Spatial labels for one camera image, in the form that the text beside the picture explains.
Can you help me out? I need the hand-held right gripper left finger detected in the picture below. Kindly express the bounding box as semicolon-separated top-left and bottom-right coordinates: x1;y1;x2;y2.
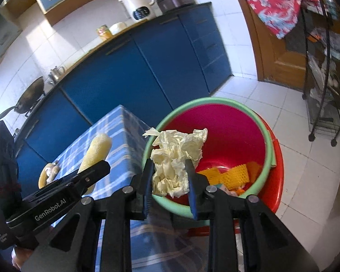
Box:
23;159;155;272

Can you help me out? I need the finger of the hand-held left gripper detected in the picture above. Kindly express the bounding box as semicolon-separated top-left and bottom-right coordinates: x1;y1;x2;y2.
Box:
42;160;112;197

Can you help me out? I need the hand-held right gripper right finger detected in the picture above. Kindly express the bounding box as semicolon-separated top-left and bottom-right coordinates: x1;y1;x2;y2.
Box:
184;160;319;272

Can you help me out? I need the cream foam sleeve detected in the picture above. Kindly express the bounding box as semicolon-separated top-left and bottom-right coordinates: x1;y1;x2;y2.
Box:
78;133;112;194

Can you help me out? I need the white plastic bag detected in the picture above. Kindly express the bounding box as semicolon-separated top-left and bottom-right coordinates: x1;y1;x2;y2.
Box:
219;184;235;197

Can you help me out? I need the large white tissue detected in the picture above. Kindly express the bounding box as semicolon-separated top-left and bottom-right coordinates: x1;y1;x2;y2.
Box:
142;127;209;199

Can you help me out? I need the large yellow foam net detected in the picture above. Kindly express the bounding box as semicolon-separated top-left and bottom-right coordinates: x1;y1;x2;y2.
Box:
198;164;250;190

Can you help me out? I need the red bucket with green rim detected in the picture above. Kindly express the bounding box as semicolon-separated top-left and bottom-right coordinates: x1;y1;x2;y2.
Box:
143;98;277;219

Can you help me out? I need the person's left hand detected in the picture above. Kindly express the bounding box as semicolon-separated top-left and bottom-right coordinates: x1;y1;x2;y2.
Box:
11;246;34;270

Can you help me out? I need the blue plaid tablecloth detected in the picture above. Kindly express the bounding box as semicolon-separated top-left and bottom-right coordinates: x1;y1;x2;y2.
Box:
38;105;210;272

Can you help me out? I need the yellow banana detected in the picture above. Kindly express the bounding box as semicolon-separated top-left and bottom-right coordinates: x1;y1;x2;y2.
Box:
38;163;50;189

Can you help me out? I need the gas stove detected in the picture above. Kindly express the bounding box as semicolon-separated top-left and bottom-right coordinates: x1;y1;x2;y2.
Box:
13;96;47;136

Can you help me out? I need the black wok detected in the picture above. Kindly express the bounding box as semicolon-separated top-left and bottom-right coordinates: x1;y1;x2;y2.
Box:
0;76;45;121

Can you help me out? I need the small metal kettle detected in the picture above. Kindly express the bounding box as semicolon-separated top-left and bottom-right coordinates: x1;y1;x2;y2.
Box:
48;66;66;83

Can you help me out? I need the blue kitchen base cabinet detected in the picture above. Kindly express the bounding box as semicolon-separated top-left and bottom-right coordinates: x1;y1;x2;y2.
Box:
14;2;233;193

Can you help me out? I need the grey range hood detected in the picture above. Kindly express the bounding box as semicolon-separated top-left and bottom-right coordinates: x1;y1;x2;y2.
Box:
0;3;22;71

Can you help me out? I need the yellow tin can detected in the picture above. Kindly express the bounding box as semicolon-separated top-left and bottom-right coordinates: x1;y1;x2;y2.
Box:
96;25;113;41

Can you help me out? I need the white bowl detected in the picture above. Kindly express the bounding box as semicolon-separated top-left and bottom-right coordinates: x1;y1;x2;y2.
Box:
109;22;127;34

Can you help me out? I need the wooden door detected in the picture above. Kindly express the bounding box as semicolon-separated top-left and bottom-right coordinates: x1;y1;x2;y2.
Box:
229;0;340;91

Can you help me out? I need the white electric kettle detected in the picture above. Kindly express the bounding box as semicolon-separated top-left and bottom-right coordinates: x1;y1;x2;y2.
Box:
118;0;155;23

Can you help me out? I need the dark rice cooker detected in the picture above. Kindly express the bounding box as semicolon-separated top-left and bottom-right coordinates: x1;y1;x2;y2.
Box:
156;0;195;13

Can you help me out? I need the red floral cloth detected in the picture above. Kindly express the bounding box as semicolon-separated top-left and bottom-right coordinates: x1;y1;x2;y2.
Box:
236;0;321;40

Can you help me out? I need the black wire rack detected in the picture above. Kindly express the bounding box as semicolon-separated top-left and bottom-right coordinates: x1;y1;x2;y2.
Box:
302;0;340;148

